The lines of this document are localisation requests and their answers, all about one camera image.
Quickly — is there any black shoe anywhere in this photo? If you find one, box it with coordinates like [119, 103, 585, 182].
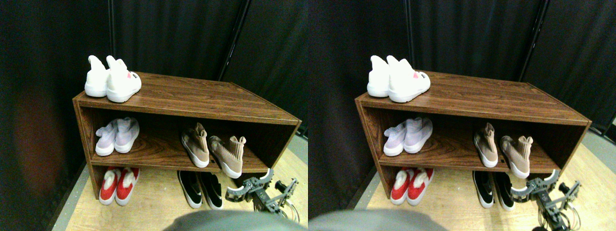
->
[472, 171, 495, 208]
[199, 172, 224, 210]
[493, 172, 515, 211]
[177, 170, 203, 209]

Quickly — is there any brown shoe rack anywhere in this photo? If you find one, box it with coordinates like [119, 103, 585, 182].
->
[73, 72, 302, 200]
[355, 71, 592, 199]

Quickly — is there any black curtain stand pole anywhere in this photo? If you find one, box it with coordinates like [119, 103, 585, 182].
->
[218, 0, 251, 81]
[108, 0, 116, 58]
[519, 0, 549, 81]

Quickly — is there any tan shoe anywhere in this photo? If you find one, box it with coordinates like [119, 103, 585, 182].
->
[181, 123, 210, 168]
[500, 136, 534, 179]
[474, 123, 499, 168]
[208, 136, 247, 179]

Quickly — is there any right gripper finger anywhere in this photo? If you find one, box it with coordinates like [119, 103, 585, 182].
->
[246, 168, 275, 190]
[225, 184, 251, 203]
[532, 169, 561, 190]
[511, 185, 536, 204]

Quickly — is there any lilac shoe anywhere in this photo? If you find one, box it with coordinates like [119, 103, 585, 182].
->
[115, 117, 140, 154]
[404, 117, 433, 154]
[95, 120, 119, 156]
[383, 121, 407, 157]

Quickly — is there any white shoe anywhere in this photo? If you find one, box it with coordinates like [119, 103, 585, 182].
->
[386, 55, 431, 103]
[367, 55, 390, 98]
[85, 55, 110, 98]
[106, 55, 142, 103]

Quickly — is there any red shoe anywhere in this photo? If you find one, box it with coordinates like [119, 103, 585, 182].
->
[390, 168, 413, 205]
[407, 168, 435, 206]
[99, 167, 121, 205]
[115, 167, 141, 206]

